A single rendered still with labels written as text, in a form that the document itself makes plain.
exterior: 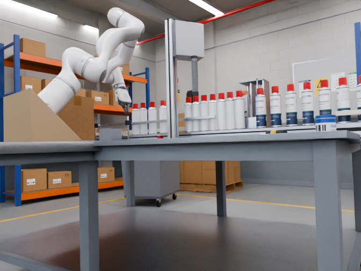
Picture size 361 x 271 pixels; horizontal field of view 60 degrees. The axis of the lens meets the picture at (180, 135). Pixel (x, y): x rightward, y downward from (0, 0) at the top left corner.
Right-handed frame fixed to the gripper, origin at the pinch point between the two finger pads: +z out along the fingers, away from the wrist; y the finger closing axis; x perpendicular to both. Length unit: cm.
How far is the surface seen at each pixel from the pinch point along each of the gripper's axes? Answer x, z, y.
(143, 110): -14.8, 7.0, -2.6
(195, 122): -47, 30, -3
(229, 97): -71, 25, -2
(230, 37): 44, -234, 466
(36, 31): 289, -307, 178
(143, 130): -10.1, 19.1, -2.8
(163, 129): -24.8, 24.6, -2.5
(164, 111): -29.0, 14.3, -2.1
